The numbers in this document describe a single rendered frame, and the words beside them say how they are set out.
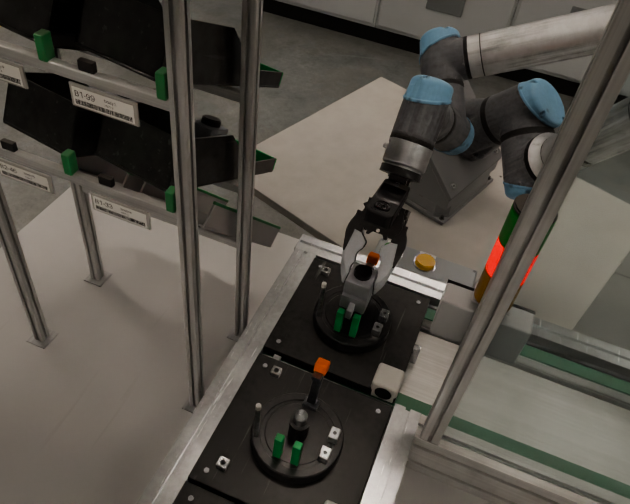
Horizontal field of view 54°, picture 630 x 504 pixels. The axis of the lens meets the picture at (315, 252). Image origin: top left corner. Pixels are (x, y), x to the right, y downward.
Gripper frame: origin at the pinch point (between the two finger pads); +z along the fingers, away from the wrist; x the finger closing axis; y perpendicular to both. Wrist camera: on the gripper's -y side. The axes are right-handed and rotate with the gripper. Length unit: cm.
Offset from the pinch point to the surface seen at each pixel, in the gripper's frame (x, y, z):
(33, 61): 39, -41, -15
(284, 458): 0.0, -16.6, 26.1
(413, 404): -15.2, 1.3, 16.4
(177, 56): 20, -45, -20
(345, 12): 97, 291, -123
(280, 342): 9.4, 0.0, 14.8
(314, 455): -3.8, -14.9, 24.6
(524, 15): -9, 275, -145
